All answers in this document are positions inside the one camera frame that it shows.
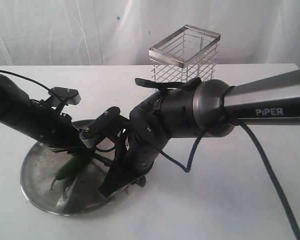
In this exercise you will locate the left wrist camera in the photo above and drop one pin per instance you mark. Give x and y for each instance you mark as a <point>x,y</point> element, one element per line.
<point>66,95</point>

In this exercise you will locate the round stainless steel plate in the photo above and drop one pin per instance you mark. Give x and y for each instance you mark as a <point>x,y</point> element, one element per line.
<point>71,196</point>

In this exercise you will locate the wire metal utensil holder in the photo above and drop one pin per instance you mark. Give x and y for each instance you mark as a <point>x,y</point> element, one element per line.
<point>187,53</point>

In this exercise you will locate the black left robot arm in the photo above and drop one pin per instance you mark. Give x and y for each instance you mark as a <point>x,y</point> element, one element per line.
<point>15,106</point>

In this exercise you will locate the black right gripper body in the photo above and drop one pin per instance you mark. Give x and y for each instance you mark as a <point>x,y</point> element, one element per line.
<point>136,156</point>

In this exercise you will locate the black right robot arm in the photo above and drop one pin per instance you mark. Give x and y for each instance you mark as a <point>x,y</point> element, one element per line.
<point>198,109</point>

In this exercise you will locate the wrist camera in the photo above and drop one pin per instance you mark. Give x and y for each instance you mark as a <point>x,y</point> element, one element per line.
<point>92,133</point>
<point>66,95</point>

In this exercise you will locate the white backdrop curtain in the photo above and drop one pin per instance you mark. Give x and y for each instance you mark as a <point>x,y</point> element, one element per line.
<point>120,32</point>

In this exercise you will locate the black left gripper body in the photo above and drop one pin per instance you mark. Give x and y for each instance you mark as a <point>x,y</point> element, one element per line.
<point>52,128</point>

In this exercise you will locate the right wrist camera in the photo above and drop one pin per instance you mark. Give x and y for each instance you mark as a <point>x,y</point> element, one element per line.
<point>92,133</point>

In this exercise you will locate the green cucumber with stem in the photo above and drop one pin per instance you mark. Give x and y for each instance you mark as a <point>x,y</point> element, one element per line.
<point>70,168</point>

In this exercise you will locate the black kitchen knife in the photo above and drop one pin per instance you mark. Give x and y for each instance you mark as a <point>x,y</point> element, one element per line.
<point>106,161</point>

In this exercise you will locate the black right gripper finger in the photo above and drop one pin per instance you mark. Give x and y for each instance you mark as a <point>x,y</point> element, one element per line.
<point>115,179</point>
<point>141,182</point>

